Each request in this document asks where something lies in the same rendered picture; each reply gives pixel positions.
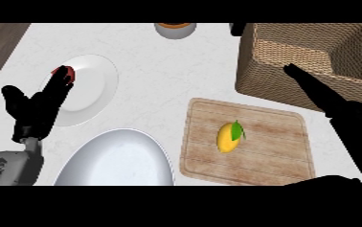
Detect small black object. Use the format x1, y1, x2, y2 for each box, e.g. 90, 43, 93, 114
229, 23, 247, 37

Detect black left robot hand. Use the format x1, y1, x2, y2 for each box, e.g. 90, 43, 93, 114
0, 65, 77, 144

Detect wooden cutting board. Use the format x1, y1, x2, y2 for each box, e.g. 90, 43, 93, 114
179, 97, 316, 187

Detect dark brown wooden panel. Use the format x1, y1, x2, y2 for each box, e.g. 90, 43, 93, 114
0, 23, 31, 71

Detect brown wicker basket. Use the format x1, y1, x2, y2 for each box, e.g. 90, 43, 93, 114
233, 23, 362, 113

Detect red fruit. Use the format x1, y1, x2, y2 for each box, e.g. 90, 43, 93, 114
49, 65, 78, 85

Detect large white bowl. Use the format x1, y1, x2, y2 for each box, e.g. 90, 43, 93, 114
51, 127, 177, 187

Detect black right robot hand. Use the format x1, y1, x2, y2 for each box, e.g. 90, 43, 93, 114
281, 63, 362, 187

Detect grey cup with orange content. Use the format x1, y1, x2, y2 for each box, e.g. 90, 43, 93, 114
152, 23, 198, 40

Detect yellow lemon with green leaf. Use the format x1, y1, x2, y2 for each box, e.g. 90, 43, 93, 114
214, 119, 247, 154

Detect white round plate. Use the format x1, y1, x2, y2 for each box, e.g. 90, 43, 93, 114
41, 54, 119, 127

